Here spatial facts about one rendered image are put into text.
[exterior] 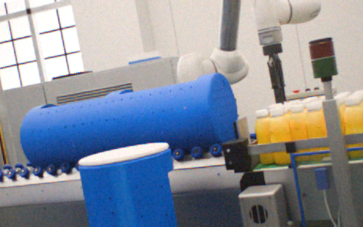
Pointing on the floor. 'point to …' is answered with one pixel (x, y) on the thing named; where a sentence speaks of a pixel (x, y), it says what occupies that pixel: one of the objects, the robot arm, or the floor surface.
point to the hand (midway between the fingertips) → (279, 96)
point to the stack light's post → (340, 162)
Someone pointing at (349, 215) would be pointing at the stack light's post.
